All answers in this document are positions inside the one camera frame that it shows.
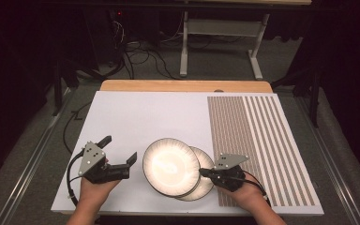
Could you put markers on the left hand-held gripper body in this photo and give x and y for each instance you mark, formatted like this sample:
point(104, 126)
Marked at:
point(90, 159)

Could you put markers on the person's right hand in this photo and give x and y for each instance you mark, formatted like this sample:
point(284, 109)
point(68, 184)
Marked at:
point(250, 195)

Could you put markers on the person's left hand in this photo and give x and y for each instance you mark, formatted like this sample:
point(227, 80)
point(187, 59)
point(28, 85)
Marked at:
point(95, 192)

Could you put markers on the white plate dark rim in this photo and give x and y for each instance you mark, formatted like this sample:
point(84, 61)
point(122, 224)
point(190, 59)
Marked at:
point(206, 162)
point(171, 167)

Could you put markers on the brown striped placemat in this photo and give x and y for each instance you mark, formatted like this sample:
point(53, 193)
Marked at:
point(262, 125)

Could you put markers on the black stand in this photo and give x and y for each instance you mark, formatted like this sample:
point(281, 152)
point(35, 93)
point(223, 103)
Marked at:
point(315, 93)
point(57, 87)

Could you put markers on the wooden table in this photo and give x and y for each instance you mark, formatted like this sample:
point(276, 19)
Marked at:
point(184, 86)

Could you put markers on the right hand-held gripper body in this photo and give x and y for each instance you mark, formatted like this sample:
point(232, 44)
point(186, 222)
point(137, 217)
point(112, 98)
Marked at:
point(229, 178)

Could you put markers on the white metal stand frame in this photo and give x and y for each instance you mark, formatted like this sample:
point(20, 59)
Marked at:
point(183, 47)

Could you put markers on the metal floor rail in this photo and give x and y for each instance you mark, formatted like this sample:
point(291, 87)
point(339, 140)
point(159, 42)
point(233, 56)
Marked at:
point(28, 168)
point(334, 175)

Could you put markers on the white board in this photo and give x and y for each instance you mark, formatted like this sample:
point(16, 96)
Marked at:
point(137, 118)

